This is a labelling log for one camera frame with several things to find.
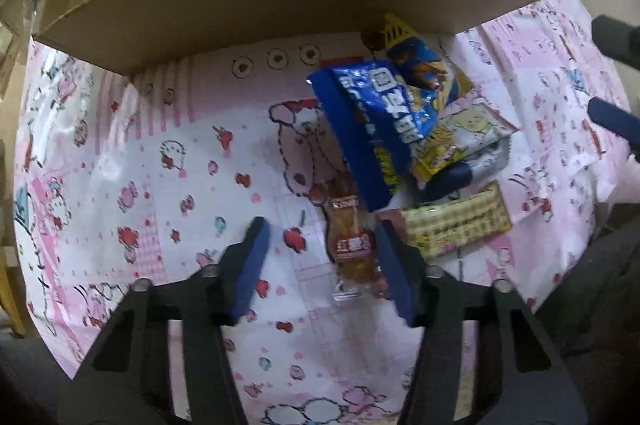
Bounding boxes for blue white-lettered snack packet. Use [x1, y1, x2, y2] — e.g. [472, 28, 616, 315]
[306, 59, 443, 214]

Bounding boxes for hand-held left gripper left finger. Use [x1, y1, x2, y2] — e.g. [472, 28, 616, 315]
[60, 216, 271, 425]

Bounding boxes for yellow plaid packet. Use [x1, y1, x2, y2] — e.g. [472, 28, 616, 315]
[380, 181, 514, 262]

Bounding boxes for clear sausage packet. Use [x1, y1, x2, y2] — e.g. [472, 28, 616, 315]
[324, 194, 392, 303]

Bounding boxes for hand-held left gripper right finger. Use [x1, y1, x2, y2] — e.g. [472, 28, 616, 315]
[375, 220, 588, 425]

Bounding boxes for pale yellow cartoon packet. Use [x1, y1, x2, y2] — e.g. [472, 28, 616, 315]
[409, 101, 521, 202]

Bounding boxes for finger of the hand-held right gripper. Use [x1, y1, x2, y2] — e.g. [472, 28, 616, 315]
[587, 97, 640, 163]
[591, 15, 640, 72]

